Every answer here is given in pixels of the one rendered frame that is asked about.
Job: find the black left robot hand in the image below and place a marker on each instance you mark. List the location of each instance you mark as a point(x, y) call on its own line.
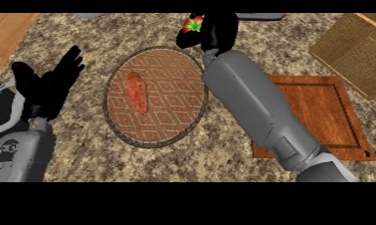
point(49, 89)

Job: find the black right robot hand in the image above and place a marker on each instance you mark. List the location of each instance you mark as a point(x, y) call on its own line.
point(222, 33)

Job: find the red tomato with green stem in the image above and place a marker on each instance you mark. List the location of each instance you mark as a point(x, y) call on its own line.
point(192, 24)

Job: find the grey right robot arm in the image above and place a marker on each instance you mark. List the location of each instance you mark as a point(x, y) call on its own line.
point(264, 116)

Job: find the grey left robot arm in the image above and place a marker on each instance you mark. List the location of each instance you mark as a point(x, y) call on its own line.
point(23, 149)

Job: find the pale wooden board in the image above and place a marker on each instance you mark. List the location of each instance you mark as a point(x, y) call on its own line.
point(14, 33)

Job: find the tan wicker basket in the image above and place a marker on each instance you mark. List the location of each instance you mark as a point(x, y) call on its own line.
point(348, 49)

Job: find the brown wooden cutting board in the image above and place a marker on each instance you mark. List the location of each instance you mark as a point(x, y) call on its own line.
point(323, 116)

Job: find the grey flat object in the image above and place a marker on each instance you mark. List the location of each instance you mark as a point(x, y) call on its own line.
point(261, 16)
point(87, 15)

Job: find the red sweet potato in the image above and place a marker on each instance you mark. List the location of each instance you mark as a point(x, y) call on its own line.
point(138, 92)

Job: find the round patterned brown placemat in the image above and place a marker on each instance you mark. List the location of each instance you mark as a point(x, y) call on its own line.
point(157, 97)

